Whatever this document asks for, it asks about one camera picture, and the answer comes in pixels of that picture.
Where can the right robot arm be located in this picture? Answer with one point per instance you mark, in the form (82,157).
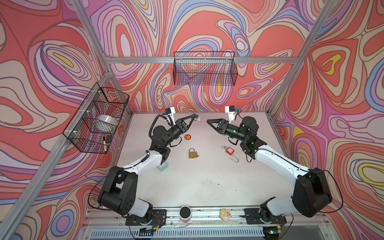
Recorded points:
(311,192)

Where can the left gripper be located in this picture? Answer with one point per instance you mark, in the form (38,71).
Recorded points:
(179,123)

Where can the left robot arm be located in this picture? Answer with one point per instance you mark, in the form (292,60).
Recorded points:
(119,190)

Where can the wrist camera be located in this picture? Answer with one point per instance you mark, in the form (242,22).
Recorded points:
(170,115)
(232,112)

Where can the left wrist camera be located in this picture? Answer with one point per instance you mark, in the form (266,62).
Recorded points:
(170,115)

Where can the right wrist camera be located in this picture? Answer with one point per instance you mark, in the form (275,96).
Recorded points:
(232,112)

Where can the black wire basket wall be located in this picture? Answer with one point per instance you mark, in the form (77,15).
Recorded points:
(81,131)
(205,68)

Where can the mint green alarm clock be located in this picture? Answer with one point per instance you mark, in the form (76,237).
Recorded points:
(162,166)

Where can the white tape roll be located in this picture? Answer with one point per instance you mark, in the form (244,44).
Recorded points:
(105,123)

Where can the black marker in basket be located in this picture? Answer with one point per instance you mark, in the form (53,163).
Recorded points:
(105,145)

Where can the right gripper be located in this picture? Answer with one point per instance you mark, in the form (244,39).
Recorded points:
(220,128)

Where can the small black padlock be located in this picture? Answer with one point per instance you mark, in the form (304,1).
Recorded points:
(195,116)

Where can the small red round disc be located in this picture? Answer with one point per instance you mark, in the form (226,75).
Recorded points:
(187,137)

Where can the aluminium front rail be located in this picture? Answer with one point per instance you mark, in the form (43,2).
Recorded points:
(202,217)

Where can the brass padlock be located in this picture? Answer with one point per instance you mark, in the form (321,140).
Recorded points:
(193,154)

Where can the red padlock with keys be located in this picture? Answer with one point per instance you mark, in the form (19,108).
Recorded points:
(231,152)

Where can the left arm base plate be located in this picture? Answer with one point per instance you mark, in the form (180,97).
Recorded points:
(155,218)

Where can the black wire basket back wall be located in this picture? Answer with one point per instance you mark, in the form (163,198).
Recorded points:
(205,68)

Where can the black wire basket left wall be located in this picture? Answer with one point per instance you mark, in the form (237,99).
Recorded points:
(81,131)

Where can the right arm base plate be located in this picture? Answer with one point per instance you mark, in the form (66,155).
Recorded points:
(262,215)

